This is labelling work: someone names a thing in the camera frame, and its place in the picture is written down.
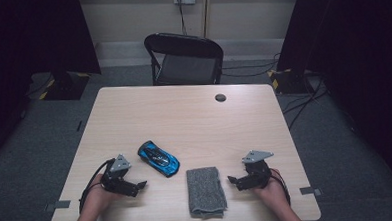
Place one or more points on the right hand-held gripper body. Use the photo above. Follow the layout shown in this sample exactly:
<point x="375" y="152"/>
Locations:
<point x="257" y="176"/>

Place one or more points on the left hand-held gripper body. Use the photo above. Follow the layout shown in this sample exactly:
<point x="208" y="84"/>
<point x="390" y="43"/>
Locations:
<point x="119" y="164"/>

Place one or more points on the blue toy car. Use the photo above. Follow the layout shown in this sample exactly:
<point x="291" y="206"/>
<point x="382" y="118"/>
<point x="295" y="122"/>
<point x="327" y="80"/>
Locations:
<point x="159" y="158"/>

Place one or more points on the grey cloth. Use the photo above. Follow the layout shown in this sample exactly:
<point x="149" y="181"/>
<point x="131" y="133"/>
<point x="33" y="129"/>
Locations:
<point x="206" y="193"/>

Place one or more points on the person's right hand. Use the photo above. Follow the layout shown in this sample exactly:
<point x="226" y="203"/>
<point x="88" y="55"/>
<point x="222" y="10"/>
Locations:
<point x="276" y="190"/>

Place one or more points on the person's left hand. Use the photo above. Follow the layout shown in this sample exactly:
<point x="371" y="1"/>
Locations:
<point x="97" y="196"/>

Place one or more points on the grey tape strip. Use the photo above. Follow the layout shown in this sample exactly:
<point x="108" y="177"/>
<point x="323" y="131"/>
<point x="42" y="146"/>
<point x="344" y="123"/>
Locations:
<point x="309" y="190"/>
<point x="63" y="204"/>

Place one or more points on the round grey table grommet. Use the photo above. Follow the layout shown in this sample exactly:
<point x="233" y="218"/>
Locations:
<point x="220" y="97"/>

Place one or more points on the black stand base yellow stripes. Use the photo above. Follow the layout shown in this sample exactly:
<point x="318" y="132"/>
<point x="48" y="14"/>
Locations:
<point x="289" y="83"/>
<point x="66" y="87"/>

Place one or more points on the black folding chair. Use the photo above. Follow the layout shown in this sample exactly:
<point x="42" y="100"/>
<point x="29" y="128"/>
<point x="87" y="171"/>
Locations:
<point x="185" y="69"/>

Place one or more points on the dark curtain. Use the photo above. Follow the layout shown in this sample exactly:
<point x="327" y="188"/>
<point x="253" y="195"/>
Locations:
<point x="365" y="49"/>
<point x="30" y="31"/>

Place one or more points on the thin vertical wall conduit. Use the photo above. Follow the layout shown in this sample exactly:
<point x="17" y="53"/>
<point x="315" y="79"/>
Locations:
<point x="206" y="13"/>

